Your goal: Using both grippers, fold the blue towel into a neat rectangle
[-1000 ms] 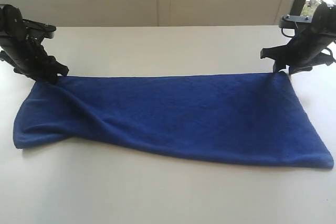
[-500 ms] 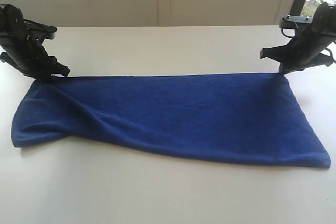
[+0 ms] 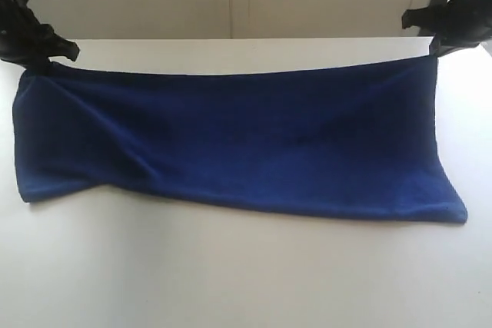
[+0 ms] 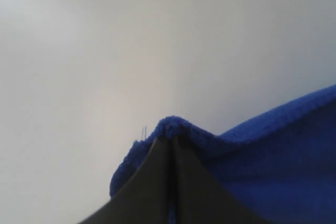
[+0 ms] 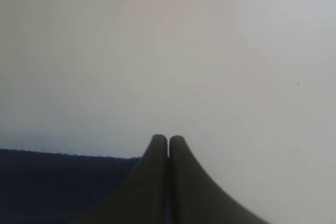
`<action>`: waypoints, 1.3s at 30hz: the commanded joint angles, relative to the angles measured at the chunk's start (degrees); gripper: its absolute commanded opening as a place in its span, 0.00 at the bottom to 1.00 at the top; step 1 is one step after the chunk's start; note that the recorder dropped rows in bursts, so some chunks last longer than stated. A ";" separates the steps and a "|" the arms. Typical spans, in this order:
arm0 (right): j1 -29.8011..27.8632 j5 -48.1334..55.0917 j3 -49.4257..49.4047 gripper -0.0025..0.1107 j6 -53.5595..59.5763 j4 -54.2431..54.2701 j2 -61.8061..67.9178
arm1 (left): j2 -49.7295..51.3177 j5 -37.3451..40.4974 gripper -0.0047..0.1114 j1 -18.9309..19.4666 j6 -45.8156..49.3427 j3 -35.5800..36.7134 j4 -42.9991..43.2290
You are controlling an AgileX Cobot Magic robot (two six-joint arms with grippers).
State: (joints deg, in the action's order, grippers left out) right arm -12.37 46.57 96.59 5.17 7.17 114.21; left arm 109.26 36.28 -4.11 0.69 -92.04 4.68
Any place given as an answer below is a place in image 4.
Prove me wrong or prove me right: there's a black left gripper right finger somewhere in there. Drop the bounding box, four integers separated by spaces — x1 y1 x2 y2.
173 136 265 224

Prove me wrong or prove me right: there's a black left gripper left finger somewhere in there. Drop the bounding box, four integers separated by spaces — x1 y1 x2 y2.
82 138 170 224

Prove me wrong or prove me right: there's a blue towel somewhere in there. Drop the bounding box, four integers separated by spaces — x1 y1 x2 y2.
110 86 335 223

